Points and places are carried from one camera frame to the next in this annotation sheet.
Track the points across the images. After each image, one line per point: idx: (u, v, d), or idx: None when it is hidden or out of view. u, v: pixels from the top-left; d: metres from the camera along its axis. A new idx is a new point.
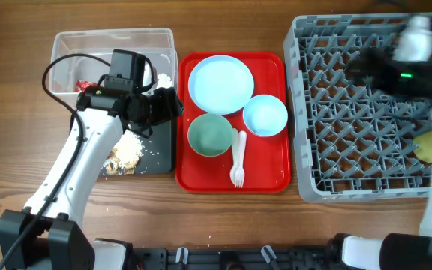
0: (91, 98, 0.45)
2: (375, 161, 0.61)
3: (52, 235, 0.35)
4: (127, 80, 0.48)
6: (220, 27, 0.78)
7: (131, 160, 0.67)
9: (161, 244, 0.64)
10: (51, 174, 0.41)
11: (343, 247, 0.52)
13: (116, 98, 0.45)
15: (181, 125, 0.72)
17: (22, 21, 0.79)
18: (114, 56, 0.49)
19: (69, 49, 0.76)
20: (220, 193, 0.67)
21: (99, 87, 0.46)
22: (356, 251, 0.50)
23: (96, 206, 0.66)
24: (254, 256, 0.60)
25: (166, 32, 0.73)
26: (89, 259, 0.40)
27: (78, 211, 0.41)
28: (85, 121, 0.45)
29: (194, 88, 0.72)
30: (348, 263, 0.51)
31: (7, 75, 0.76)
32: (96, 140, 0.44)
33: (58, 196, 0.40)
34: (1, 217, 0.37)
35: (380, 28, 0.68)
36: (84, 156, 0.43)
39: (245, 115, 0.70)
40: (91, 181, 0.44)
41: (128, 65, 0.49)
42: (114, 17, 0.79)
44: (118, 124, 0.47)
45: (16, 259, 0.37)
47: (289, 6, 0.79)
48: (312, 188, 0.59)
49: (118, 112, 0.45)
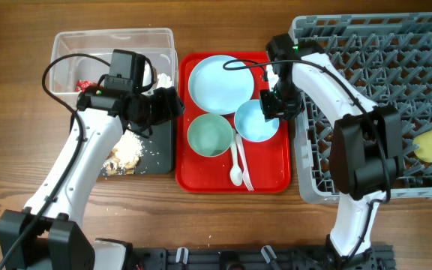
0: (91, 98, 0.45)
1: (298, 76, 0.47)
2: (415, 160, 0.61)
3: (52, 235, 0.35)
4: (127, 81, 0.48)
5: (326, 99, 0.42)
6: (220, 27, 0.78)
7: (131, 160, 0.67)
9: (161, 244, 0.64)
10: (51, 175, 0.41)
11: (334, 242, 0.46)
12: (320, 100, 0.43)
13: (115, 99, 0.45)
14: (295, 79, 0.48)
15: (181, 125, 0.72)
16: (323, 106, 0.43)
17: (22, 21, 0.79)
18: (114, 56, 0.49)
19: (69, 49, 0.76)
20: (220, 193, 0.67)
21: (99, 87, 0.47)
22: (339, 231, 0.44)
23: (97, 206, 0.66)
24: (254, 256, 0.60)
25: (166, 32, 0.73)
26: (89, 259, 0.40)
27: (78, 211, 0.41)
28: (85, 121, 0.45)
29: (195, 89, 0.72)
30: (346, 253, 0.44)
31: (7, 75, 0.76)
32: (96, 140, 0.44)
33: (58, 196, 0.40)
34: (1, 217, 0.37)
35: (380, 28, 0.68)
36: (84, 157, 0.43)
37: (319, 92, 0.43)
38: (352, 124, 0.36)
39: (238, 120, 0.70)
40: (91, 181, 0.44)
41: (128, 65, 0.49)
42: (114, 17, 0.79)
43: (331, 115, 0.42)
44: (118, 124, 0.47)
45: (16, 259, 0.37)
47: (289, 6, 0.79)
48: (312, 188, 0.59)
49: (118, 112, 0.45)
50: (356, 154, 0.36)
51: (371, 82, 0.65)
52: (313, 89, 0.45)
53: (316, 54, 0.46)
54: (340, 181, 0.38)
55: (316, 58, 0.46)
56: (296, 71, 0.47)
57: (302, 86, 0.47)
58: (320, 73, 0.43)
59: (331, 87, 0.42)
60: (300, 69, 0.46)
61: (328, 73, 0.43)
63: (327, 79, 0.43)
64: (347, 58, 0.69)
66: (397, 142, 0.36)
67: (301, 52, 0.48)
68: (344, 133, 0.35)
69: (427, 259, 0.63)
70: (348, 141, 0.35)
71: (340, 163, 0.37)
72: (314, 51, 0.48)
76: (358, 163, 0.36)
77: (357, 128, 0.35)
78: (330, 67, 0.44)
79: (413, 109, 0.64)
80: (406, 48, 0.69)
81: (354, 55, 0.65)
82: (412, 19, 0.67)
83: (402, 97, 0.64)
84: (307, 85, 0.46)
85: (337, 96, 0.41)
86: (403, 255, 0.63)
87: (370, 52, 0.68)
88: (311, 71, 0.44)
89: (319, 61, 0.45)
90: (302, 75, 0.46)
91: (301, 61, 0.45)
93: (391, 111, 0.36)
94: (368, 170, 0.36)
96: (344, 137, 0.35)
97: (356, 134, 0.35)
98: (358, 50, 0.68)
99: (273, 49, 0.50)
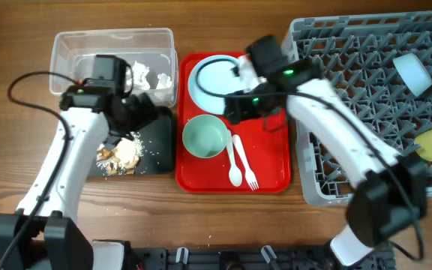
0: (73, 98, 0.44)
1: (298, 111, 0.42)
2: None
3: (46, 232, 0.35)
4: (110, 82, 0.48)
5: (340, 148, 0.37)
6: (220, 28, 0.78)
7: (131, 160, 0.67)
9: (161, 244, 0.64)
10: (40, 175, 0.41)
11: (336, 253, 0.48)
12: (334, 149, 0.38)
13: (98, 95, 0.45)
14: (295, 113, 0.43)
15: (181, 125, 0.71)
16: (333, 150, 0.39)
17: (22, 21, 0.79)
18: (96, 61, 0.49)
19: (69, 49, 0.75)
20: (220, 193, 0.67)
21: (80, 87, 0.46)
22: (345, 249, 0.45)
23: (96, 206, 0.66)
24: (254, 256, 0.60)
25: (166, 32, 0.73)
26: (88, 254, 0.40)
27: (71, 208, 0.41)
28: (70, 120, 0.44)
29: (193, 89, 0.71)
30: (349, 263, 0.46)
31: (7, 75, 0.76)
32: (82, 139, 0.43)
33: (50, 195, 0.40)
34: None
35: (377, 28, 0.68)
36: (72, 154, 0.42)
37: (326, 136, 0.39)
38: (376, 183, 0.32)
39: None
40: (81, 178, 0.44)
41: (111, 69, 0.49)
42: (114, 17, 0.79)
43: (347, 167, 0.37)
44: (104, 122, 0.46)
45: (13, 260, 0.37)
47: (289, 6, 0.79)
48: (316, 192, 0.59)
49: (102, 109, 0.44)
50: (382, 214, 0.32)
51: (371, 82, 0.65)
52: (319, 131, 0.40)
53: (314, 82, 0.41)
54: (362, 232, 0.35)
55: (315, 88, 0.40)
56: (295, 106, 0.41)
57: (304, 121, 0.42)
58: (327, 111, 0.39)
59: (346, 136, 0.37)
60: (299, 103, 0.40)
61: (334, 112, 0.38)
63: (339, 125, 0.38)
64: (346, 58, 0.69)
66: (423, 192, 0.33)
67: (295, 77, 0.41)
68: (369, 196, 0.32)
69: (427, 259, 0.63)
70: (373, 204, 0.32)
71: (364, 221, 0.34)
72: (310, 76, 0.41)
76: (381, 221, 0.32)
77: (381, 184, 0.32)
78: (336, 102, 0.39)
79: (413, 108, 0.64)
80: (404, 48, 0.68)
81: (352, 56, 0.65)
82: (409, 19, 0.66)
83: (401, 97, 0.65)
84: (310, 122, 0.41)
85: (353, 144, 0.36)
86: (404, 255, 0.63)
87: (367, 52, 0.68)
88: (310, 107, 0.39)
89: (321, 92, 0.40)
90: (304, 110, 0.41)
91: (304, 97, 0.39)
93: (414, 161, 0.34)
94: (397, 226, 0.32)
96: (369, 199, 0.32)
97: (382, 194, 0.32)
98: (355, 51, 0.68)
99: (256, 58, 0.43)
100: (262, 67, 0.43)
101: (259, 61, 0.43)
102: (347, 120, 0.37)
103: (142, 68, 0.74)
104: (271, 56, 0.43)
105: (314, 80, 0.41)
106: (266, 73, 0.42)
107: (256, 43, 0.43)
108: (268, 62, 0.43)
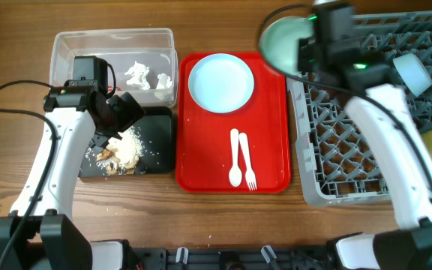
0: (57, 99, 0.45)
1: (354, 111, 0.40)
2: None
3: (43, 231, 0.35)
4: (92, 81, 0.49)
5: (399, 180, 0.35)
6: (220, 27, 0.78)
7: (131, 160, 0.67)
9: (161, 244, 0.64)
10: (31, 176, 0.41)
11: (340, 252, 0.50)
12: (387, 172, 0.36)
13: (82, 94, 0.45)
14: (350, 111, 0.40)
15: (181, 125, 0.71)
16: (383, 167, 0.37)
17: (22, 21, 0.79)
18: (76, 61, 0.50)
19: (68, 49, 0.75)
20: (220, 193, 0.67)
21: (63, 88, 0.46)
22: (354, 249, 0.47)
23: (96, 206, 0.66)
24: (254, 256, 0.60)
25: (166, 32, 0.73)
26: (87, 251, 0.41)
27: (66, 205, 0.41)
28: (54, 120, 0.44)
29: (193, 90, 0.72)
30: (350, 267, 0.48)
31: (7, 75, 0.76)
32: (69, 137, 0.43)
33: (43, 195, 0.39)
34: None
35: (378, 28, 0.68)
36: (61, 154, 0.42)
37: (386, 158, 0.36)
38: (428, 235, 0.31)
39: None
40: (74, 176, 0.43)
41: (91, 68, 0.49)
42: (114, 17, 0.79)
43: (394, 193, 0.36)
44: (90, 121, 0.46)
45: (12, 263, 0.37)
47: (289, 6, 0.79)
48: (316, 193, 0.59)
49: (86, 106, 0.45)
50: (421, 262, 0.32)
51: None
52: (373, 143, 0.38)
53: (389, 88, 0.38)
54: (390, 265, 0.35)
55: (388, 94, 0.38)
56: (357, 107, 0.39)
57: (355, 121, 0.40)
58: (394, 130, 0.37)
59: (408, 162, 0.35)
60: (364, 109, 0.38)
61: (403, 135, 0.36)
63: (405, 151, 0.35)
64: None
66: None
67: (367, 70, 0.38)
68: (419, 245, 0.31)
69: None
70: (419, 253, 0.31)
71: (397, 262, 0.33)
72: (384, 73, 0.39)
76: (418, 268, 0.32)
77: None
78: (406, 122, 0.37)
79: (412, 109, 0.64)
80: (404, 48, 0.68)
81: None
82: (409, 19, 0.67)
83: None
84: (368, 136, 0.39)
85: (417, 181, 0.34)
86: None
87: None
88: (376, 121, 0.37)
89: (390, 104, 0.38)
90: (365, 118, 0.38)
91: (373, 104, 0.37)
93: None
94: None
96: (416, 247, 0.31)
97: (430, 245, 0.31)
98: None
99: (324, 26, 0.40)
100: (330, 40, 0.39)
101: (326, 32, 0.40)
102: (412, 144, 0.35)
103: (142, 68, 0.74)
104: (343, 30, 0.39)
105: (385, 84, 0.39)
106: (332, 49, 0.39)
107: (328, 9, 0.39)
108: (336, 36, 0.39)
